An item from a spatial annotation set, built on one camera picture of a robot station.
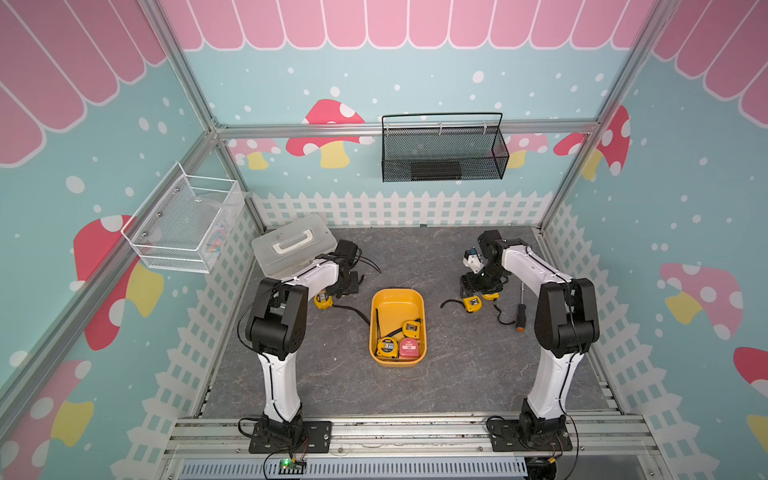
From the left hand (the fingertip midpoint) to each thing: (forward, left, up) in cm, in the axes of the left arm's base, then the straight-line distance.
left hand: (346, 290), depth 100 cm
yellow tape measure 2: (-4, +7, +1) cm, 8 cm away
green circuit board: (-48, +8, -4) cm, 49 cm away
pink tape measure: (-19, -21, 0) cm, 29 cm away
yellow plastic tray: (-6, -15, 0) cm, 16 cm away
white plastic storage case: (+9, +23, +9) cm, 26 cm away
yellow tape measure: (-5, -42, 0) cm, 42 cm away
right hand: (-2, -42, +4) cm, 42 cm away
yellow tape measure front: (-20, -15, +2) cm, 25 cm away
